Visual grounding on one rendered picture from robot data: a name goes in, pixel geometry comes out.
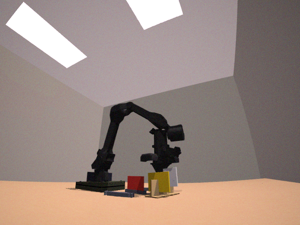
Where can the olive board with notch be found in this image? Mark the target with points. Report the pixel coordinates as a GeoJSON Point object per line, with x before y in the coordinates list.
{"type": "Point", "coordinates": [163, 180]}

